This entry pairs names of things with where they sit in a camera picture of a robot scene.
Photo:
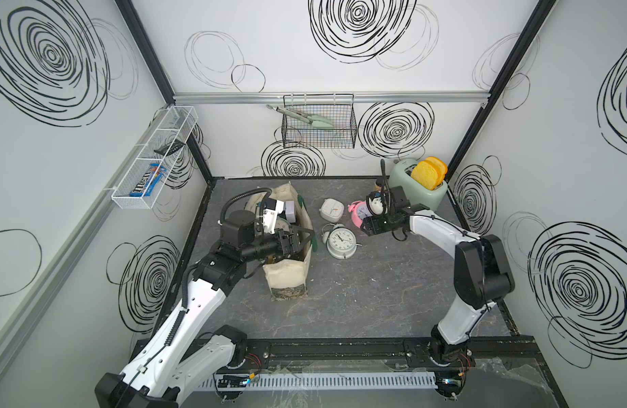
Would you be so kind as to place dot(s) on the small white square clock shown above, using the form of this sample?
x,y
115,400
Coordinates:
x,y
290,212

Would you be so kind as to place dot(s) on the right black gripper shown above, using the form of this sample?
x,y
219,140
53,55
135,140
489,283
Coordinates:
x,y
372,224

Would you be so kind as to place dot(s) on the white twin bell clock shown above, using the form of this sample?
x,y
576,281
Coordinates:
x,y
340,241

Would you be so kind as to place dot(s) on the pink round alarm clock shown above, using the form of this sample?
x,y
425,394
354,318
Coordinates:
x,y
358,211

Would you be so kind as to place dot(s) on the white wire wall shelf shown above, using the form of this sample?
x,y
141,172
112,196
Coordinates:
x,y
175,122

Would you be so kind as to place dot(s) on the cream canvas tote bag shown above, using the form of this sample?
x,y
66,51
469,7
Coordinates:
x,y
282,217

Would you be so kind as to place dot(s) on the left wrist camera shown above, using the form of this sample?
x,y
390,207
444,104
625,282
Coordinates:
x,y
271,208

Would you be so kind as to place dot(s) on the blue candy packet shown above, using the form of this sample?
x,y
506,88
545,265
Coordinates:
x,y
144,188

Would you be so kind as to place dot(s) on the yellow toast slice back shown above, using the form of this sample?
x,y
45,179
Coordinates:
x,y
443,168

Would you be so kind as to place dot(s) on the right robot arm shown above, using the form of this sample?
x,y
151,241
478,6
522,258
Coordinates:
x,y
482,275

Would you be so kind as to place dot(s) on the white cable duct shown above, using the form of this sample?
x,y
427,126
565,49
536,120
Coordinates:
x,y
341,381

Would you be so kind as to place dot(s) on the yellow toast slice front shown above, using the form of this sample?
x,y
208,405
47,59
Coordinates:
x,y
427,175

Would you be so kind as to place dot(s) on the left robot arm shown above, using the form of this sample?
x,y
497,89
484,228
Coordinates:
x,y
164,373

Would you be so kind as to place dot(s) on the black wire basket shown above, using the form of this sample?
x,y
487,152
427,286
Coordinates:
x,y
338,107

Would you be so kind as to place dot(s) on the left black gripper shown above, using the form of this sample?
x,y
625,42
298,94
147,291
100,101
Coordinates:
x,y
282,250

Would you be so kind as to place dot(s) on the black remote control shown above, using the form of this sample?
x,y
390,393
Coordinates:
x,y
169,149

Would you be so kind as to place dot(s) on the green kitchen tongs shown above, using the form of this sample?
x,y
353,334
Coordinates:
x,y
317,122

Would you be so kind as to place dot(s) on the yellow toast slice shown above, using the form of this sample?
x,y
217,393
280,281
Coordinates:
x,y
443,168
427,175

